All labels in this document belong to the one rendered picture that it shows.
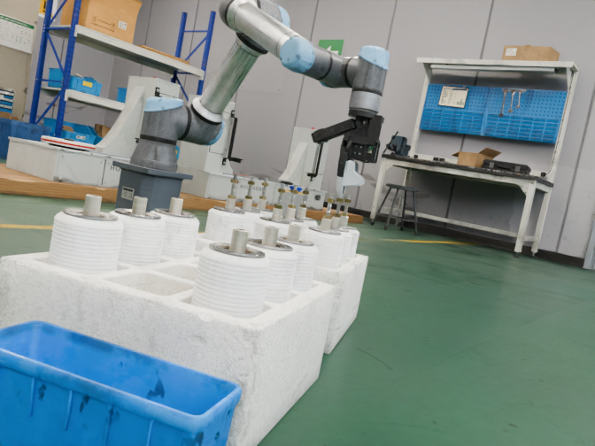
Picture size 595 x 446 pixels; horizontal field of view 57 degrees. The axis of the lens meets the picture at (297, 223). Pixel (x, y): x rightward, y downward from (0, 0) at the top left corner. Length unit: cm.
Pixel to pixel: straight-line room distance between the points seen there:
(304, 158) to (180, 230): 407
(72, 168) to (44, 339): 258
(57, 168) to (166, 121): 157
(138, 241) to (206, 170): 313
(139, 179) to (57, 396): 118
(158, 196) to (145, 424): 124
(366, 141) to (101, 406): 91
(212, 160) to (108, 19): 299
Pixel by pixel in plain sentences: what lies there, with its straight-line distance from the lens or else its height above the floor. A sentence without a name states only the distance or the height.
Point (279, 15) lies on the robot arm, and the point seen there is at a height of 81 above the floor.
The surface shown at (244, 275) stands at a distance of 69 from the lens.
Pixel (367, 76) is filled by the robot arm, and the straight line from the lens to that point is 135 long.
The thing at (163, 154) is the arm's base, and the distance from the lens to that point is 178.
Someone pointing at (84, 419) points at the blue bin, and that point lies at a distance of 64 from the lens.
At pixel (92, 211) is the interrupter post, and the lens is 84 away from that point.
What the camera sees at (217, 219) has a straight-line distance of 128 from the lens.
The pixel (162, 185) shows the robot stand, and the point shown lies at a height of 25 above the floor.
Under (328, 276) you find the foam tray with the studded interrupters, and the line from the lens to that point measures 118.
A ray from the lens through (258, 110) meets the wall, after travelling 814.
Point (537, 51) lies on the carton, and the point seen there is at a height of 198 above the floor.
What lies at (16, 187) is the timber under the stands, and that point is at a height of 4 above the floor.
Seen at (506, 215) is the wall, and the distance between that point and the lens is 623.
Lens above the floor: 37
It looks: 5 degrees down
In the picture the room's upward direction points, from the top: 11 degrees clockwise
